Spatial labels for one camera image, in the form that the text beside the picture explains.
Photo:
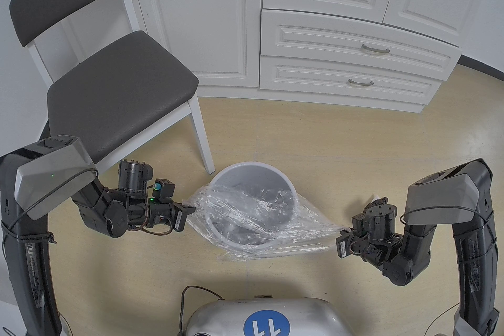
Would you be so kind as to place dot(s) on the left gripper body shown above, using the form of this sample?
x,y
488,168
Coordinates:
x,y
163,213

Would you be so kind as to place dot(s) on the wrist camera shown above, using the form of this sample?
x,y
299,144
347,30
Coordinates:
x,y
359,223
164,190

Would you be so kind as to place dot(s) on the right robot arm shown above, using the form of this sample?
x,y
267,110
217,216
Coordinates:
x,y
445,200

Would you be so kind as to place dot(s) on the clear plastic bag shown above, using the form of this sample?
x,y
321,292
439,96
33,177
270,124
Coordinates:
x,y
275,234

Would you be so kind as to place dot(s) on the crumpled black plastic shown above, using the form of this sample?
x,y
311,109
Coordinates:
x,y
381,200

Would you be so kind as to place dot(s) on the crumpled white paper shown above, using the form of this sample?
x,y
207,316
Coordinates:
x,y
370,203

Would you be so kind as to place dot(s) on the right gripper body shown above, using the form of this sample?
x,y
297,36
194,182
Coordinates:
x,y
348,246

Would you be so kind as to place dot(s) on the white trash bin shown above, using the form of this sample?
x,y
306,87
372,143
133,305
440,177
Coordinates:
x,y
252,169

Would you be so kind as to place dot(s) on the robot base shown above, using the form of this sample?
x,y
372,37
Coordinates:
x,y
220,318

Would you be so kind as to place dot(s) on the white chair with grey cushions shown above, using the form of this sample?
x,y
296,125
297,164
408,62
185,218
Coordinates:
x,y
118,90

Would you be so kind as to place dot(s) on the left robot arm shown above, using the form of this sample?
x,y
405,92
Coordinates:
x,y
47,177

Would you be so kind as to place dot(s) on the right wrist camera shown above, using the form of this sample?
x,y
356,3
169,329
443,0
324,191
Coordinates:
x,y
359,223

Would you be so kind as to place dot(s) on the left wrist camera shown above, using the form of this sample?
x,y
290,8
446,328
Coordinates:
x,y
164,190

